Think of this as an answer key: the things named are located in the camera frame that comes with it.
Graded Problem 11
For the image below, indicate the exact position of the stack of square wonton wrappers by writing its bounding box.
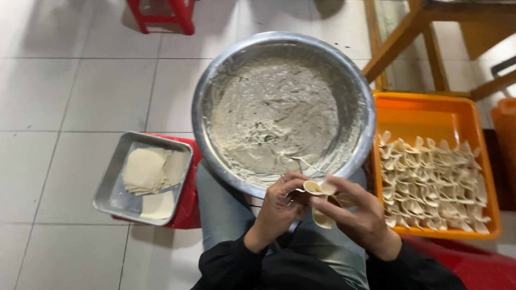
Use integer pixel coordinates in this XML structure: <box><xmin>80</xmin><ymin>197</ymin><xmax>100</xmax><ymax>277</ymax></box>
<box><xmin>122</xmin><ymin>147</ymin><xmax>189</xmax><ymax>197</ymax></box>

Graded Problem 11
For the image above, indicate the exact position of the person's left hand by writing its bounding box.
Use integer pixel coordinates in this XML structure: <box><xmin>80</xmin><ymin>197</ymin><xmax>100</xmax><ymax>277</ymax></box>
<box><xmin>243</xmin><ymin>172</ymin><xmax>311</xmax><ymax>254</ymax></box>

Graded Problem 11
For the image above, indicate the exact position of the red plastic stool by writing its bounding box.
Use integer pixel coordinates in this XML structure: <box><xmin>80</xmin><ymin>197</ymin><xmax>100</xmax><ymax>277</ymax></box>
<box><xmin>126</xmin><ymin>0</ymin><xmax>196</xmax><ymax>36</ymax></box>
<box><xmin>401</xmin><ymin>235</ymin><xmax>516</xmax><ymax>290</ymax></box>
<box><xmin>112</xmin><ymin>133</ymin><xmax>203</xmax><ymax>230</ymax></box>

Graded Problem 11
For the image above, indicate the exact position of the single square wonton wrapper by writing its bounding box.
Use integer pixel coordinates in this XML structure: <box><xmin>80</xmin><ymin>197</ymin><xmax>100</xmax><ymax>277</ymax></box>
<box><xmin>139</xmin><ymin>190</ymin><xmax>175</xmax><ymax>220</ymax></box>

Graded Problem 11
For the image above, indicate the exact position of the thin filling spatula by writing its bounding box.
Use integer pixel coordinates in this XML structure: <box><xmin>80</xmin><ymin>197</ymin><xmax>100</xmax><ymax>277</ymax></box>
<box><xmin>291</xmin><ymin>156</ymin><xmax>329</xmax><ymax>176</ymax></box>

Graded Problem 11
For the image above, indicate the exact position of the pile of folded wontons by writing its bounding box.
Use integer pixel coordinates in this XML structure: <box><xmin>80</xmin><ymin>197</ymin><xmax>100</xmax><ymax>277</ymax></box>
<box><xmin>378</xmin><ymin>130</ymin><xmax>492</xmax><ymax>235</ymax></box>

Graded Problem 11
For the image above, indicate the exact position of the orange plastic tray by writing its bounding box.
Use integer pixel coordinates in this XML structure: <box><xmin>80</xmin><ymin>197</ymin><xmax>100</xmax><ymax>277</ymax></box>
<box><xmin>371</xmin><ymin>91</ymin><xmax>501</xmax><ymax>241</ymax></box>

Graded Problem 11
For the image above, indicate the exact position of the person's right hand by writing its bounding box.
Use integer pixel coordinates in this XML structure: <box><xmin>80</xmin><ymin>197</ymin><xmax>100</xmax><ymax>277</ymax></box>
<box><xmin>310</xmin><ymin>175</ymin><xmax>403</xmax><ymax>262</ymax></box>

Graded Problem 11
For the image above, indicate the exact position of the square metal tray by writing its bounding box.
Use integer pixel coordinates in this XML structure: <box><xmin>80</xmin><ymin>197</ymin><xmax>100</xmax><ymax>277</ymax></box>
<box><xmin>92</xmin><ymin>131</ymin><xmax>194</xmax><ymax>226</ymax></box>

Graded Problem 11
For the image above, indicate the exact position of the large steel mixing bowl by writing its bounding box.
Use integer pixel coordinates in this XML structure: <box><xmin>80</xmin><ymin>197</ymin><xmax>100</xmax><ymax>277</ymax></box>
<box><xmin>191</xmin><ymin>31</ymin><xmax>377</xmax><ymax>200</ymax></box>

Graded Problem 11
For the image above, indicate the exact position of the wooden table frame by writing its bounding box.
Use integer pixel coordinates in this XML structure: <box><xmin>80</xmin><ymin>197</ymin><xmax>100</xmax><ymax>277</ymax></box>
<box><xmin>362</xmin><ymin>0</ymin><xmax>516</xmax><ymax>102</ymax></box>

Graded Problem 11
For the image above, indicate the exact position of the cream wonton wrapper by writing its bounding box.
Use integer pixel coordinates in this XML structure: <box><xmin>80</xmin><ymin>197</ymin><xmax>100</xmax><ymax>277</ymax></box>
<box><xmin>302</xmin><ymin>180</ymin><xmax>356</xmax><ymax>230</ymax></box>

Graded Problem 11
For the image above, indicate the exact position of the grey minced filling paste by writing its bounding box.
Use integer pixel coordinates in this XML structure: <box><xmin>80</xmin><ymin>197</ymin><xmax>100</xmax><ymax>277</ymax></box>
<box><xmin>210</xmin><ymin>57</ymin><xmax>340</xmax><ymax>176</ymax></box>

